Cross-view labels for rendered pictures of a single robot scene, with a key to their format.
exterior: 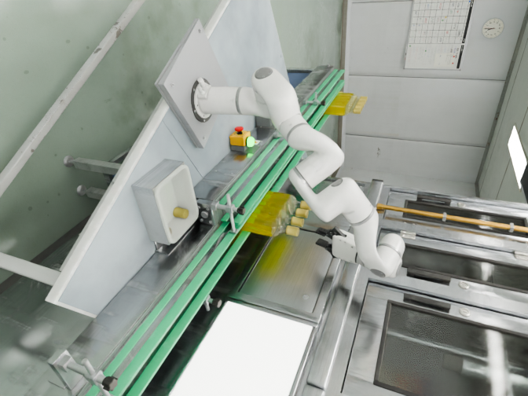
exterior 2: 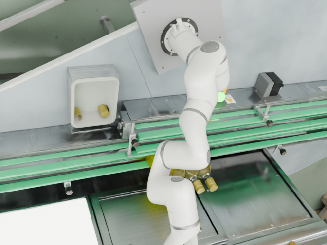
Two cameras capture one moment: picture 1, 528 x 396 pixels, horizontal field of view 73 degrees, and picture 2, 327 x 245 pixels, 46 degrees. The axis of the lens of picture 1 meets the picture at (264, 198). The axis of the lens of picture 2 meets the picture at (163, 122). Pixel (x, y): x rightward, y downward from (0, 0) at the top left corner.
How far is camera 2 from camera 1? 0.66 m
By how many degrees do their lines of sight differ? 28
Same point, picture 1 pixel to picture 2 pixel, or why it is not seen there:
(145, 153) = (94, 51)
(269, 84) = (199, 59)
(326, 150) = (189, 147)
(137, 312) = (11, 151)
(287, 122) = (190, 101)
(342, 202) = (165, 197)
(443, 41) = not seen: outside the picture
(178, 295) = (44, 163)
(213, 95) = (180, 38)
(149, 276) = (45, 136)
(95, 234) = (19, 83)
